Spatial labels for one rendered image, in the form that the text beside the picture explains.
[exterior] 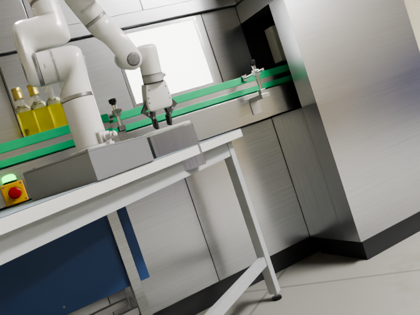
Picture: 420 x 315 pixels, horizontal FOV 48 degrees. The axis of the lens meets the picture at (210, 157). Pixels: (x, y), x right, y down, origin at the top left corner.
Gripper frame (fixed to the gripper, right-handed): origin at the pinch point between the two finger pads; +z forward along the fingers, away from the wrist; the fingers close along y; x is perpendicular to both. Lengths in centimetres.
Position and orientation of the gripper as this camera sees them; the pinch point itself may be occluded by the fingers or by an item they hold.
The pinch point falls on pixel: (162, 122)
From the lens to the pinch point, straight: 179.3
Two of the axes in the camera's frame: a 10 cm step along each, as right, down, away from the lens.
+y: -8.4, 3.0, -4.5
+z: 1.9, 9.4, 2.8
